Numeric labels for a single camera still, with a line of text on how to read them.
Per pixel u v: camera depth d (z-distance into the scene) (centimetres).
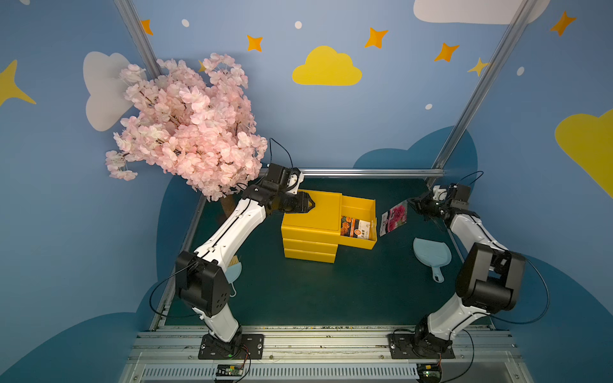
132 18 70
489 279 47
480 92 88
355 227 86
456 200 72
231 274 92
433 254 97
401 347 74
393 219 96
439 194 82
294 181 70
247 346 74
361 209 90
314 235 77
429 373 73
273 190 62
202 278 43
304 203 72
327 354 74
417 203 83
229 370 72
